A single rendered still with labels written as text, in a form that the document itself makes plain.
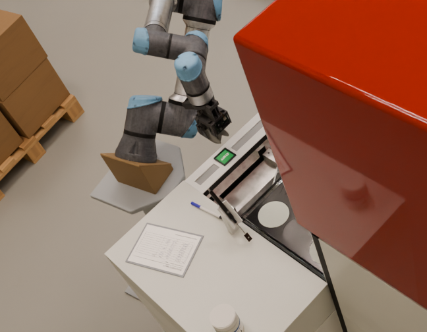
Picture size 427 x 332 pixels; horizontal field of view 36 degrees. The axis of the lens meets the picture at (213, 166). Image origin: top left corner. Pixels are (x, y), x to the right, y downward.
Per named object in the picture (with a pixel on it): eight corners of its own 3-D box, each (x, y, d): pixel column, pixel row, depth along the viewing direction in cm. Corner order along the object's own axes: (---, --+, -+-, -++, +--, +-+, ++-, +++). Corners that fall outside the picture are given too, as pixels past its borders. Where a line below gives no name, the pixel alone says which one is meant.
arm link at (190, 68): (199, 46, 183) (197, 66, 178) (211, 74, 191) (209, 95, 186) (174, 51, 185) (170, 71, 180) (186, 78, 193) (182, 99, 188)
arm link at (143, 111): (124, 126, 238) (130, 89, 236) (161, 132, 239) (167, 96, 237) (122, 130, 226) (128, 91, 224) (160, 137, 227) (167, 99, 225)
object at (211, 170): (321, 114, 234) (315, 87, 224) (214, 218, 219) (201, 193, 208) (302, 105, 240) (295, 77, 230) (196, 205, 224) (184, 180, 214)
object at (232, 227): (249, 233, 193) (237, 207, 183) (240, 242, 192) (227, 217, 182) (235, 222, 197) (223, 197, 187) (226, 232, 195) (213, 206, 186)
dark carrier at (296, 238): (404, 196, 193) (404, 195, 193) (329, 278, 184) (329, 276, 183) (317, 148, 215) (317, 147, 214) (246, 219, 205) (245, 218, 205)
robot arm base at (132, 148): (106, 153, 233) (110, 126, 232) (138, 153, 244) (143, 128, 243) (132, 163, 223) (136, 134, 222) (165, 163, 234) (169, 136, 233)
